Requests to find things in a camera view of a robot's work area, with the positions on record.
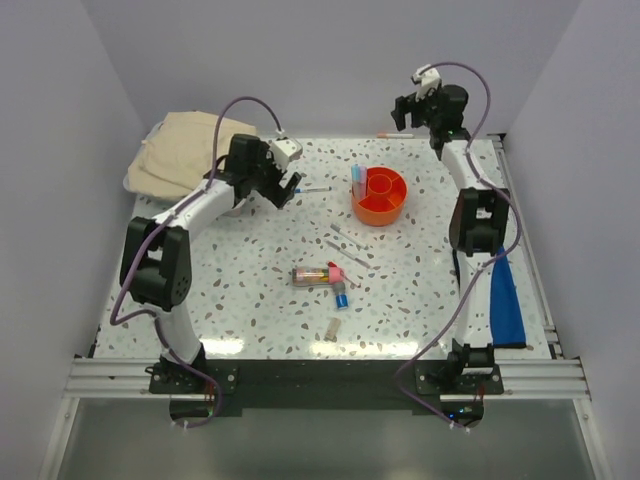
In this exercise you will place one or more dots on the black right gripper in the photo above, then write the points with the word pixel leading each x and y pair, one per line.
pixel 408 104

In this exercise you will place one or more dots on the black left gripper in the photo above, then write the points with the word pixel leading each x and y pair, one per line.
pixel 275 193

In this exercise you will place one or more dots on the blue tip white pen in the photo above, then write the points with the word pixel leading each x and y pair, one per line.
pixel 313 190

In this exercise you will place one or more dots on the peach tip white marker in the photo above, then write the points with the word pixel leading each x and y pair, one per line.
pixel 385 135

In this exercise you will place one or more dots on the grey cap acrylic marker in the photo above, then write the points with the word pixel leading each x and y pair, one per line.
pixel 347 236

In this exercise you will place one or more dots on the purple highlighter pen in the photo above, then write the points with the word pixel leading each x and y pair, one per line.
pixel 363 175

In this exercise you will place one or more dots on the blue cap grey glue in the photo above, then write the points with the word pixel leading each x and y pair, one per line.
pixel 340 295

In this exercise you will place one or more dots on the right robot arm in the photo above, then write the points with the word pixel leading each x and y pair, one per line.
pixel 478 224

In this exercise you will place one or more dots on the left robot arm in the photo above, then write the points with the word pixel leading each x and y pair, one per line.
pixel 156 268

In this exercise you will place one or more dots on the beige cloth bag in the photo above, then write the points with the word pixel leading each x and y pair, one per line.
pixel 174 158

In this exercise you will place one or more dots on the orange round organizer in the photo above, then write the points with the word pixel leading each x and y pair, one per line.
pixel 383 199

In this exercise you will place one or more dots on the pink cap clear tube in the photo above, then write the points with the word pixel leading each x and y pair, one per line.
pixel 311 276

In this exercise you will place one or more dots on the clear purple gel pen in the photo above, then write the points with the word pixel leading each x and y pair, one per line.
pixel 347 254

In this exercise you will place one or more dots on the red white eraser pen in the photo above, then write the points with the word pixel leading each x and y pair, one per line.
pixel 350 277

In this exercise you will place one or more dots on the small beige eraser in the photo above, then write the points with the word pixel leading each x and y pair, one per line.
pixel 332 329

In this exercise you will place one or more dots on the blue cloth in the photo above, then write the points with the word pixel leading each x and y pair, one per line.
pixel 491 313

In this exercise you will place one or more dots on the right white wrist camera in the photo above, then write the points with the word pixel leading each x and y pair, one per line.
pixel 425 79

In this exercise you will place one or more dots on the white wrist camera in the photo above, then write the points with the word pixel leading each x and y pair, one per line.
pixel 425 79
pixel 284 151

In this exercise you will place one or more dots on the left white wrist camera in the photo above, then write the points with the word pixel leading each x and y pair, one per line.
pixel 284 151

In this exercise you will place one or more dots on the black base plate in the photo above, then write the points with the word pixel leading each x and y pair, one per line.
pixel 231 387

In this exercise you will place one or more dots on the aluminium frame rail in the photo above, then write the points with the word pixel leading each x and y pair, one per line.
pixel 244 306

